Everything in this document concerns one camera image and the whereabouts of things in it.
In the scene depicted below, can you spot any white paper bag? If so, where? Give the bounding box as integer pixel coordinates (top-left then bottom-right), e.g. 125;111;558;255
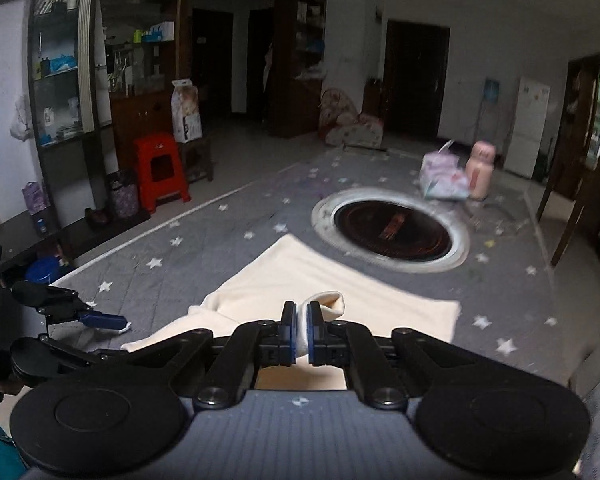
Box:
171;79;202;144

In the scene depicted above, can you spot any white refrigerator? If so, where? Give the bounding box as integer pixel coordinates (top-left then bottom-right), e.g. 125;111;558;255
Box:
504;77;550;179

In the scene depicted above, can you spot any dark wooden display shelf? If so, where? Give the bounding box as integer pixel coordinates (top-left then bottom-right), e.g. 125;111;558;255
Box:
535;53;600;266

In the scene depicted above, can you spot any built-in induction cooktop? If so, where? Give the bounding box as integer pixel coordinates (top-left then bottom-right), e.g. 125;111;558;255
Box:
311;186;470;274

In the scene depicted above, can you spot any floral kids chair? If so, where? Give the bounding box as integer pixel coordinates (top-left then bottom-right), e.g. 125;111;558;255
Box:
318;88;384;150

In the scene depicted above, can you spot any water dispenser with blue bottle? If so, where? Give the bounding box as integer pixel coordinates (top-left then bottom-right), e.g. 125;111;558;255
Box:
474;78;500;145

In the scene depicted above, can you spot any red plastic stool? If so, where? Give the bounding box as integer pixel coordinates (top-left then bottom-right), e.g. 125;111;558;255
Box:
134;132;190;214

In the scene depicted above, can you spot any pink tissue pack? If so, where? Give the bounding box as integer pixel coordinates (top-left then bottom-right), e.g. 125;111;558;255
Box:
418;140;469;200

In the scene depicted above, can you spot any cream white garment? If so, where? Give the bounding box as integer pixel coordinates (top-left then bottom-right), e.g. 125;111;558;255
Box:
120;233;463;392

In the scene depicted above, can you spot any pink thermos bottle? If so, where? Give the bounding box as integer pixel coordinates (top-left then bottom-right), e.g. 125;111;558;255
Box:
465;141;496;200

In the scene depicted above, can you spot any grey star tablecloth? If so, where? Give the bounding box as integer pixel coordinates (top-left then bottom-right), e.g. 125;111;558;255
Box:
49;144;600;411

